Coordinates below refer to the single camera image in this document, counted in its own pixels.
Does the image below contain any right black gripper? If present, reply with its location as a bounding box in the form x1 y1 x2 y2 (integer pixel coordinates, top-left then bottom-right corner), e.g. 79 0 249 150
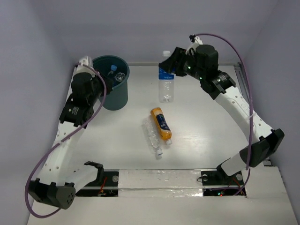
158 46 205 81

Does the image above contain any blue label bottle white cap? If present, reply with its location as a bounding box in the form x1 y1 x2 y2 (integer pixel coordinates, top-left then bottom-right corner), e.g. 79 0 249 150
157 50 176 104

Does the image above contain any clear bottle blue label cap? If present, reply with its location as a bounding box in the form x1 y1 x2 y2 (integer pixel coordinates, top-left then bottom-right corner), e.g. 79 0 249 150
107 64 118 78

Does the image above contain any small clear bottle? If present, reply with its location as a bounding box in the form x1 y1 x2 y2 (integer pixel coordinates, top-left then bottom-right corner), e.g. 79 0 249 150
115 72 126 83

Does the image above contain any orange juice bottle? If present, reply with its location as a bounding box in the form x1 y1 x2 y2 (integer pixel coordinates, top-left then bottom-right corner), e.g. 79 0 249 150
150 107 172 145

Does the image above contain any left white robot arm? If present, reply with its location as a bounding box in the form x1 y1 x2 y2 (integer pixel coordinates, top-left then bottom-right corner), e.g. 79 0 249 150
24 72 113 210

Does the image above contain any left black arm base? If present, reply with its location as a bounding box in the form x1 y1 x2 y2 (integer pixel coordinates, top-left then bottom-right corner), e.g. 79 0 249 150
76 170 119 197

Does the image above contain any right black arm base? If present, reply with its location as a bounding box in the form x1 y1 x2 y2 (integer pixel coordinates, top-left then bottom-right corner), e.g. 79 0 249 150
196 170 244 197

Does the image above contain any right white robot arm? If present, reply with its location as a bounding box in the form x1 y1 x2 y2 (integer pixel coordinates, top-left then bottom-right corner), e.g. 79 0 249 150
159 45 285 184

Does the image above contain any dark green plastic bin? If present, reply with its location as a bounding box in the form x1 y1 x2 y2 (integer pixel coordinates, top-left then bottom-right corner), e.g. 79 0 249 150
93 55 130 111

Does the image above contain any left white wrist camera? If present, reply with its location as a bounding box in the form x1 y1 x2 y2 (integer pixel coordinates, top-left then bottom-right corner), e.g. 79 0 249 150
76 56 93 73

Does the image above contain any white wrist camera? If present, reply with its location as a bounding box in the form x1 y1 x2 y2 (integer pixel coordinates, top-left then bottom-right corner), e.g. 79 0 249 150
185 34 203 55
76 56 93 73

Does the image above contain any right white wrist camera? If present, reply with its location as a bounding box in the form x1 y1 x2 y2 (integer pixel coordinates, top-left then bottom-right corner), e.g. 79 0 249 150
185 34 203 55

